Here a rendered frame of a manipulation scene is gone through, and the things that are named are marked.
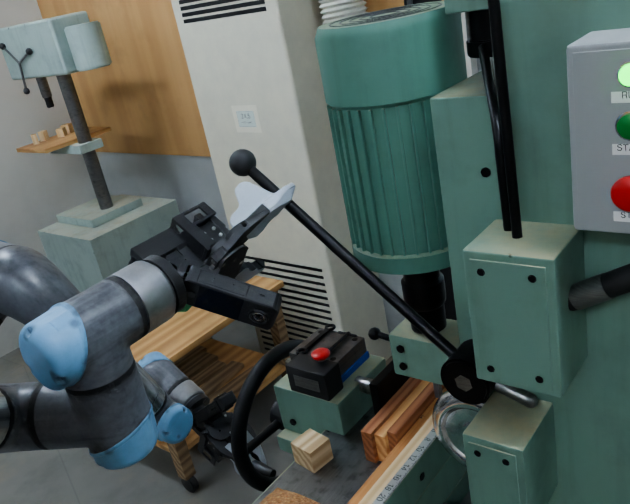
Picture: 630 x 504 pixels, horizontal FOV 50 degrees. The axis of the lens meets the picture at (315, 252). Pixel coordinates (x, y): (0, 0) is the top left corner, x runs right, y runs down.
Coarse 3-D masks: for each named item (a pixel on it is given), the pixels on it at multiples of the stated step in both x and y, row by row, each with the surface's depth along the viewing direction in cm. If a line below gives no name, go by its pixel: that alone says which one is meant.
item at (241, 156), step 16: (240, 160) 84; (256, 176) 85; (272, 192) 84; (288, 208) 83; (304, 224) 83; (320, 240) 83; (336, 240) 82; (352, 256) 81; (368, 272) 81; (384, 288) 80; (400, 304) 79; (416, 320) 79; (432, 336) 78; (448, 352) 78; (464, 352) 76; (448, 368) 76; (464, 368) 75; (448, 384) 77; (464, 384) 76; (480, 384) 74; (496, 384) 75; (464, 400) 77; (480, 400) 75; (528, 400) 73
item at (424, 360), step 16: (448, 320) 98; (400, 336) 97; (416, 336) 96; (448, 336) 95; (400, 352) 98; (416, 352) 96; (432, 352) 94; (400, 368) 99; (416, 368) 98; (432, 368) 96
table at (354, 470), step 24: (288, 432) 114; (360, 432) 106; (336, 456) 102; (360, 456) 101; (288, 480) 99; (312, 480) 98; (336, 480) 97; (360, 480) 96; (432, 480) 94; (456, 480) 99
